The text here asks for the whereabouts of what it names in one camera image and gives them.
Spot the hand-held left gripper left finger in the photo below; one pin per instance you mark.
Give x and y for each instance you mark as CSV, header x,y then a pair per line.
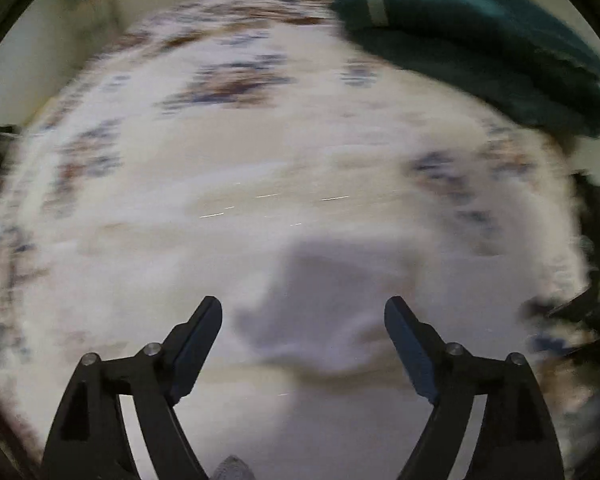
x,y
195,345

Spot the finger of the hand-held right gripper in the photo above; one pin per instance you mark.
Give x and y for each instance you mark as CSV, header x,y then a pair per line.
x,y
555,307

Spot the floral blanket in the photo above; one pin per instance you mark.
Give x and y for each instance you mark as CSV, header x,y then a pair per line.
x,y
130,125

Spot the dark green garment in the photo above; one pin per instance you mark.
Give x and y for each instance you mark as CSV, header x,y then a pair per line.
x,y
470,45

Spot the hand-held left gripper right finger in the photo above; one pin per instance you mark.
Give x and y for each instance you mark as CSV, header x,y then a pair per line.
x,y
411,347

